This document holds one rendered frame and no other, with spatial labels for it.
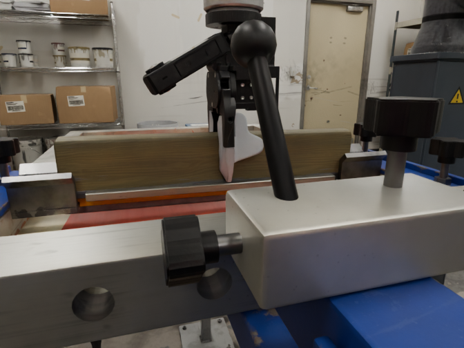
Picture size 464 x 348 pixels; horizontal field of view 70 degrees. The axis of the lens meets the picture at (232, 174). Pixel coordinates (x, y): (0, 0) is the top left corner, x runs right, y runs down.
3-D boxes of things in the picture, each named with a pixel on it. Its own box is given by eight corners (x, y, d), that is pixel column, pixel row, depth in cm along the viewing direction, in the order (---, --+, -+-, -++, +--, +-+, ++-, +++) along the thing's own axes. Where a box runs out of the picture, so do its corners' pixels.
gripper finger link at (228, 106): (238, 147, 41) (235, 74, 39) (226, 148, 40) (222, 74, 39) (228, 146, 45) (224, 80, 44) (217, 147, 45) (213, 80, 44)
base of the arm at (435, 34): (440, 56, 102) (446, 21, 99) (486, 53, 88) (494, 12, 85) (398, 56, 99) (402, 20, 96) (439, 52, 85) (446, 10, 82)
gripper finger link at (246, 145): (268, 181, 44) (266, 110, 42) (225, 186, 42) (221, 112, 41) (260, 179, 47) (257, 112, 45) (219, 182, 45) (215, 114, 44)
